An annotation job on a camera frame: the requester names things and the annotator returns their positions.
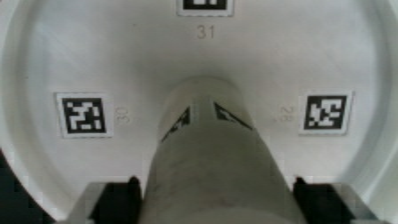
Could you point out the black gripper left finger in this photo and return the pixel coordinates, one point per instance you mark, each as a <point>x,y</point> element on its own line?
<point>119,206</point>

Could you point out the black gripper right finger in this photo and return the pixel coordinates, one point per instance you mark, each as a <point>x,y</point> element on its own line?
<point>321,203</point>

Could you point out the white cylindrical table leg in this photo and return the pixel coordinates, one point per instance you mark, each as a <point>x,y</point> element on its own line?
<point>216,184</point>

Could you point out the white round table top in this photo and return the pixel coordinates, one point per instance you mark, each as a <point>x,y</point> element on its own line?
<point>111,61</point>

